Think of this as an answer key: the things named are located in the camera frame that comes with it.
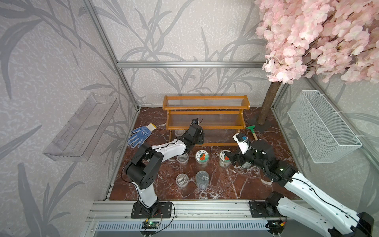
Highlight tomato lid jar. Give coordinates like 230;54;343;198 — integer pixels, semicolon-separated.
219;150;231;168
195;150;210;168

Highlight purple label tin can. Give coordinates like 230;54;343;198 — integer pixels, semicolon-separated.
195;170;210;190

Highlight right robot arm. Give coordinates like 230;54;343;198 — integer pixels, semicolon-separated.
225;133;374;237

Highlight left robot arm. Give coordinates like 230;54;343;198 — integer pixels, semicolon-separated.
124;118;204;211

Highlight orange wooden three-tier shelf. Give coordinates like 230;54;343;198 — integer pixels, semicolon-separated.
162;95;250;146

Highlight blue white work glove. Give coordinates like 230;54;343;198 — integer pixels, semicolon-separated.
127;123;157;148

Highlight right circuit board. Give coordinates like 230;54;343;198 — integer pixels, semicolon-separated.
266;220;286;230

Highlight circuit board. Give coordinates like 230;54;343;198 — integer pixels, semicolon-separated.
141;221;160;230
266;220;286;230

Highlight left circuit board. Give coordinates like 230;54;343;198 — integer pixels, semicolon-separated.
141;221;160;230

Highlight pink cherry blossom tree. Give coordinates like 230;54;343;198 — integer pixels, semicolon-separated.
255;1;379;125

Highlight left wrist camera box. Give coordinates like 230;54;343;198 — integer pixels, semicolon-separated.
191;118;203;124

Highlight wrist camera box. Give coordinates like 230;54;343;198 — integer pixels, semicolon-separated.
191;118;203;124
233;132;251;155

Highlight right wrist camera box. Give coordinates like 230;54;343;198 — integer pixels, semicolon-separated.
233;132;251;155

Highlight green wooden-handled garden trowel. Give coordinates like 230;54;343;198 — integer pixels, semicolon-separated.
247;125;258;141

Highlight aluminium front rail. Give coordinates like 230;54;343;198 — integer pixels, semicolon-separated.
86;199;254;222

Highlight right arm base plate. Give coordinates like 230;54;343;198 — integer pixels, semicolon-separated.
248;200;280;218

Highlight aluminium wall frame bar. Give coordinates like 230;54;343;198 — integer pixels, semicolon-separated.
117;61;264;68

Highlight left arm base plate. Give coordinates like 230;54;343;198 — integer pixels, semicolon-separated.
131;201;173;219

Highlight white wire mesh basket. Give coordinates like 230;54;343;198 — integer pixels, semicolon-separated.
288;90;362;164

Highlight clear acrylic wall shelf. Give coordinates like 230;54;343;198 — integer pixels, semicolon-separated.
43;93;119;162

